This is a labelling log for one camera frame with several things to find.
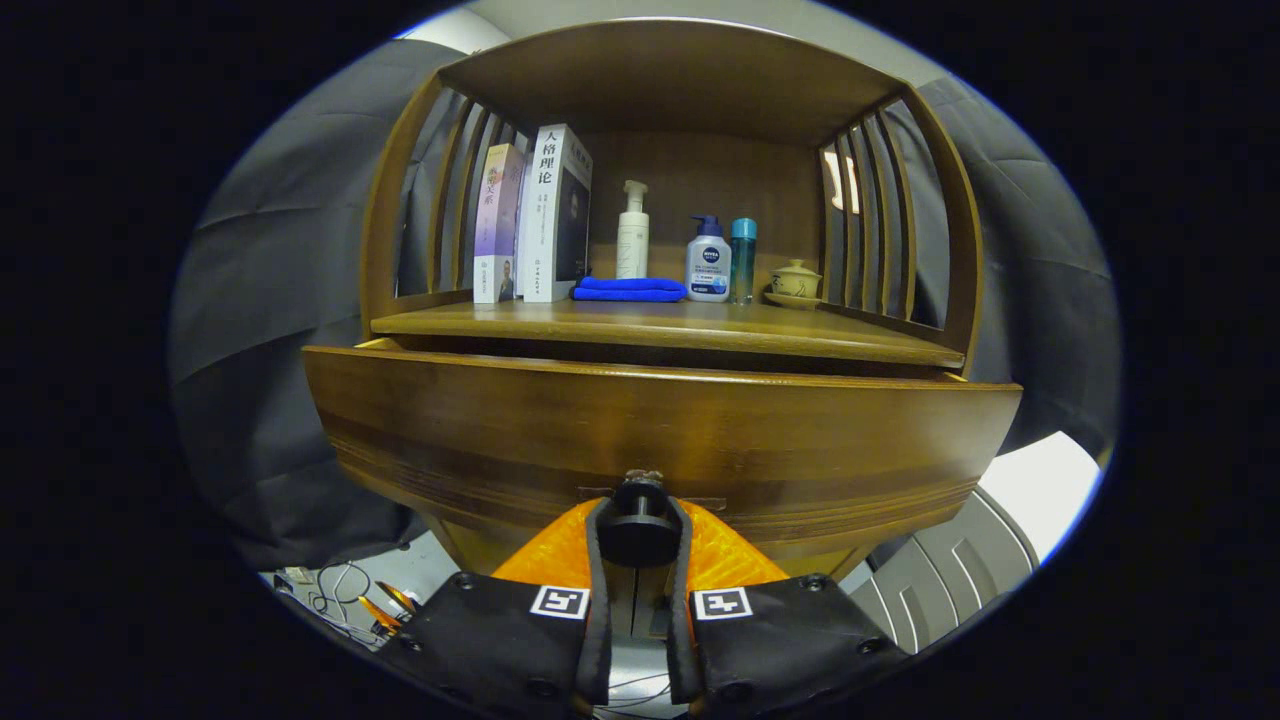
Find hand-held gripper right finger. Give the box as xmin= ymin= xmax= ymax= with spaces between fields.
xmin=663 ymin=495 xmax=909 ymax=719

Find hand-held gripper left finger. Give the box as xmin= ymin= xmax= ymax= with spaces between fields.
xmin=380 ymin=495 xmax=616 ymax=719

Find black drawer knob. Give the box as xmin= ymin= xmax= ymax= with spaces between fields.
xmin=597 ymin=468 xmax=683 ymax=569

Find brown wooden drawer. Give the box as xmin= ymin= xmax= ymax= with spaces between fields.
xmin=302 ymin=338 xmax=1024 ymax=561

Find wooden countertop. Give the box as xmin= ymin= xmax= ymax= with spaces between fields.
xmin=370 ymin=298 xmax=966 ymax=369

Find brown wooden cabinet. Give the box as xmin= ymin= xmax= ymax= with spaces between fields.
xmin=358 ymin=15 xmax=986 ymax=581

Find orange tool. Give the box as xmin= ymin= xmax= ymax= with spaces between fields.
xmin=358 ymin=582 xmax=421 ymax=633

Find grey ribbed case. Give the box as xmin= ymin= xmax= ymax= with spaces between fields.
xmin=845 ymin=488 xmax=1041 ymax=656

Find white flat panel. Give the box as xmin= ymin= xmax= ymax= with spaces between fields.
xmin=975 ymin=430 xmax=1104 ymax=563

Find beige lidded teacup with saucer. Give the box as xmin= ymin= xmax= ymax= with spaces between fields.
xmin=765 ymin=259 xmax=824 ymax=310

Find folded blue cloth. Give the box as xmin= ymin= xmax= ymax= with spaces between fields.
xmin=571 ymin=276 xmax=689 ymax=303

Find white bottle with blue pump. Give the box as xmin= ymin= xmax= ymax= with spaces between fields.
xmin=685 ymin=215 xmax=732 ymax=303

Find slim teal bottle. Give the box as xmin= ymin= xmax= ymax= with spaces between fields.
xmin=730 ymin=218 xmax=758 ymax=305

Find black backdrop cloth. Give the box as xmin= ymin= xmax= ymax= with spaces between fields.
xmin=165 ymin=40 xmax=1121 ymax=571

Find tall white pump bottle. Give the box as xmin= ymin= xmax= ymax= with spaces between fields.
xmin=616 ymin=180 xmax=651 ymax=280

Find purple book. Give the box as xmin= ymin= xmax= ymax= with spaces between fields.
xmin=472 ymin=143 xmax=526 ymax=304

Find thick white book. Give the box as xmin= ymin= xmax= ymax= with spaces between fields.
xmin=515 ymin=123 xmax=594 ymax=304

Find black floor cables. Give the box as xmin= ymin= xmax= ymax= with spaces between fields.
xmin=270 ymin=560 xmax=416 ymax=646

